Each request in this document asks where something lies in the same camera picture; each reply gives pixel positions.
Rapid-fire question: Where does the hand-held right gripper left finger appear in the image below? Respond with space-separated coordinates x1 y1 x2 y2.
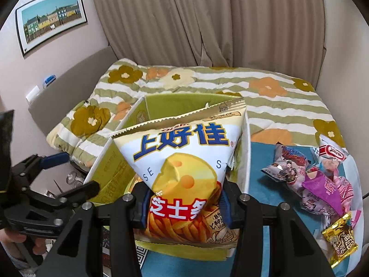
36 183 153 277

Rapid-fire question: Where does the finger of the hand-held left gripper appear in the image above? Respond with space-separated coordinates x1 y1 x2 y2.
6 180 100 237
11 154 70 181

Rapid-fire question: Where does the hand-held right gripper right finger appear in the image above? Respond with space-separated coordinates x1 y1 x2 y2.
217 180 336 277

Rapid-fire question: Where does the yellow cheese chips bag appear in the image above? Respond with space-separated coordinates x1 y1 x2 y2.
108 97 249 251

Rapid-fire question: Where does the grey cartoon snack packet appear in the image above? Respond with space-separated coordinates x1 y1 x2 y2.
261 142 311 200

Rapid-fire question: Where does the green cardboard box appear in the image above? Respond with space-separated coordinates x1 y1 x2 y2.
83 92 252 259

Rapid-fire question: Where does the person's left hand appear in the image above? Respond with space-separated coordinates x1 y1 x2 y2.
0 226 49 266

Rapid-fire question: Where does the clear glass cup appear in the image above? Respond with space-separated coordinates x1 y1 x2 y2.
66 171 85 186

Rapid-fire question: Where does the grey headboard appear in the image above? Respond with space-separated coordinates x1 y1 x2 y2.
28 45 119 135

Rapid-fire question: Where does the blue and white small device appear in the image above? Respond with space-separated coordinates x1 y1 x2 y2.
42 75 57 89

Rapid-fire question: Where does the purple snack packet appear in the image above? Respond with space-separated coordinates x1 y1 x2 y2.
300 170 350 216

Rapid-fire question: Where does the floral striped blanket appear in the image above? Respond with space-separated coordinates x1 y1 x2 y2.
46 58 351 169

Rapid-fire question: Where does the gold snack packet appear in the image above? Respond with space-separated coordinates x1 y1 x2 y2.
321 211 359 269

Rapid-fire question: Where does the red and white snack packet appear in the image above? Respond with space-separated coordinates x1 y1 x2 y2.
311 144 350 179

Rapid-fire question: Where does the pink striped snack packet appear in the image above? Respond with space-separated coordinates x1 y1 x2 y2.
331 175 354 208

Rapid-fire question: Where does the framed houses picture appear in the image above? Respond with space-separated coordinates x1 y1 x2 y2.
15 0 88 57

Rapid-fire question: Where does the white wall switch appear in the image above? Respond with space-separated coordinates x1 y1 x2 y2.
25 85 41 104

